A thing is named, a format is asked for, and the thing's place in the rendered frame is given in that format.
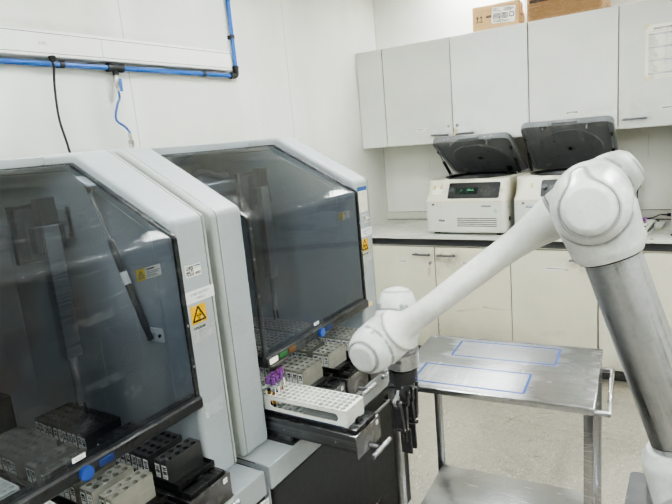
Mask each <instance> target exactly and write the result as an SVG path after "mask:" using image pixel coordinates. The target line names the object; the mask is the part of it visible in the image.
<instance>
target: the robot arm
mask: <svg viewBox="0 0 672 504"><path fill-rule="evenodd" d="M644 173H645V171H644V169H643V167H642V166H641V164H640V163H639V162H638V160H637V159H636V158H635V157H634V156H633V155H632V154H631V153H630V152H628V151H622V150H616V151H612V152H608V153H605V154H602V155H599V156H597V157H596V158H594V159H591V160H588V161H584V162H581V163H578V164H576V165H574V166H572V167H570V168H569V169H568V170H566V171H565V172H564V173H563V174H562V175H561V176H560V177H559V179H558V180H557V182H556V183H555V185H554V187H553V189H552V190H550V191H549V192H548V193H547V194H546V195H545V196H543V197H542V198H541V199H540V200H539V201H538V202H537V203H536V204H535V205H534V206H533V207H532V208H531V209H530V210H529V211H528V212H527V213H526V214H525V215H524V216H523V217H522V218H521V219H520V220H519V221H518V222H517V223H516V224H515V225H514V226H513V227H512V228H511V229H509V230H508V231H507V232H506V233H505V234H504V235H502V236H501V237H500V238H499V239H497V240H496V241H495V242H493V243H492V244H491V245H490V246H488V247H487V248H486V249H484V250H483V251H482V252H480V253H479V254H478V255H477V256H475V257H474V258H473V259H472V260H470V261H469V262H468V263H466V264H465V265H464V266H463V267H461V268H460V269H459V270H458V271H456V272H455V273H454V274H453V275H451V276H450V277H449V278H447V279H446V280H445V281H444V282H442V283H441V284H440V285H439V286H437V287H436V288H435V289H433V290H432V291H431V292H430V293H428V294H427V295H426V296H424V297H423V298H422V299H420V300H419V301H417V302H416V301H415V298H414V295H413V293H412V291H411V290H410V289H407V288H405V287H399V286H396V287H390V288H387V289H384V290H382V291H381V293H380V296H379V299H378V303H377V311H376V312H375V316H374V317H372V318H370V319H369V320H368V321H367V322H366V323H365V324H363V325H362V326H361V327H360V328H359V329H358V330H357V331H356V332H355V333H354V334H353V336H352V338H351V340H350V343H349V346H348V356H349V358H350V359H351V362H352V363H353V365H354V366H355V367H356V368H357V369H358V370H359V371H361V372H363V373H368V374H373V373H378V372H381V371H383V370H385V369H386V368H388V372H389V381H390V382H391V383H392V384H393V385H394V386H395V390H394V394H395V398H394V399H391V400H390V404H391V406H392V410H393V416H394V422H395V428H396V431H399V432H400V434H401V445H402V452H405V453H410V454H413V448H415V449H416V448H417V447H418V445H417V434H416V424H418V423H419V420H416V418H418V417H419V407H418V387H419V382H418V381H417V380H418V371H417V367H418V366H419V351H418V350H419V346H418V338H419V331H421V330H422V329H423V328H424V327H426V326H427V325H428V324H429V323H431V322H432V321H433V320H435V319H436V318H437V317H439V316H440V315H441V314H443V313H444V312H445V311H447V310H448V309H450V308H451V307H452V306H454V305H455V304H456V303H458V302H459V301H460V300H462V299H463V298H465V297H466V296H467V295H469V294H470V293H471V292H473V291H474V290H476V289H477V288H478V287H480V286H481V285H482V284H484V283H485V282H486V281H488V280H489V279H491V278H492V277H493V276H495V275H496V274H497V273H499V272H500V271H502V270H503V269H504V268H506V267H507V266H509V265H510V264H512V263H513V262H515V261H516V260H518V259H519V258H521V257H523V256H524V255H526V254H528V253H530V252H532V251H534V250H536V249H538V248H540V247H542V246H545V245H547V244H549V243H551V242H554V241H556V240H558V239H562V241H563V243H564V245H565V247H566V248H567V250H568V252H569V254H570V256H571V258H572V259H573V261H575V262H576V263H577V264H578V265H579V266H581V267H585V269H586V272H587V275H588V278H589V280H590V283H591V286H592V288H593V291H594V294H595V296H596V299H597V302H598V304H599V307H600V310H601V313H602V315H603V318H604V321H605V323H606V326H607V329H608V331H609V334H610V337H611V339H612V342H613V345H614V348H615V350H616V353H617V356H618V358H619V361H620V364H621V366H622V369H623V372H624V375H625V377H626V380H627V383H628V385H629V388H630V391H631V393H632V396H633V399H634V401H635V404H636V407H637V410H638V412H639V415H640V418H641V420H642V423H643V426H644V428H645V431H646V434H647V437H648V439H649V441H648V443H647V444H646V446H645V448H644V450H643V452H642V454H641V463H642V467H643V471H644V474H645V477H646V481H647V482H646V487H647V489H648V498H647V504H672V331H671V328H670V325H669V322H668V320H667V317H666V314H665V311H664V309H663V306H662V303H661V300H660V298H659V295H658V292H657V290H656V287H655V284H654V281H653V279H652V276H651V273H650V270H649V268H648V265H647V262H646V259H645V257H644V254H643V251H642V250H643V249H644V247H645V243H646V232H645V228H644V224H643V220H642V216H641V212H640V208H639V203H638V199H637V197H636V196H635V195H634V194H635V193H636V191H637V190H638V188H639V187H640V185H641V184H642V182H643V180H644ZM415 423H416V424H415Z"/></svg>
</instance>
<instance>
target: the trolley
mask: <svg viewBox="0 0 672 504"><path fill-rule="evenodd" d="M418 351H419V366H418V367H417V371H418V380H417V381H418V382H419V387H418V392H424V393H431V394H434V401H435V418H436V435H437V452H438V469H439V472H438V474H437V476H436V478H435V479H434V481H433V483H432V485H431V487H430V488H429V490H428V492H427V494H426V496H425V497H424V499H423V501H422V503H421V504H602V417H607V418H610V417H611V409H612V398H613V387H614V375H615V369H614V368H609V367H602V357H603V349H595V348H583V347H571V346H560V345H548V344H536V343H525V342H513V341H501V340H490V339H478V338H466V337H455V336H443V335H431V336H430V338H429V339H428V340H427V341H426V342H425V343H424V344H423V345H422V346H421V347H420V348H419V350H418ZM602 372H605V373H610V380H609V390H608V399H607V409H606V411H602ZM442 395H446V396H453V397H460V398H468V399H475V400H482V401H490V402H497V403H504V404H512V405H519V406H526V407H534V408H541V409H548V410H555V411H563V412H570V413H577V414H583V479H584V492H583V491H578V490H572V489H567V488H562V487H557V486H552V485H547V484H542V483H537V482H532V481H527V480H521V479H516V478H511V477H506V476H501V475H496V474H491V473H486V472H481V471H475V470H470V469H465V468H460V467H455V466H450V465H446V460H445V442H444V424H443V406H442ZM391 413H392V426H393V439H394V453H395V466H396V479H397V492H398V504H408V503H407V489H406V475H405V461H404V452H402V445H401V434H400V432H399V431H396V428H395V422H394V416H393V410H392V406H391Z"/></svg>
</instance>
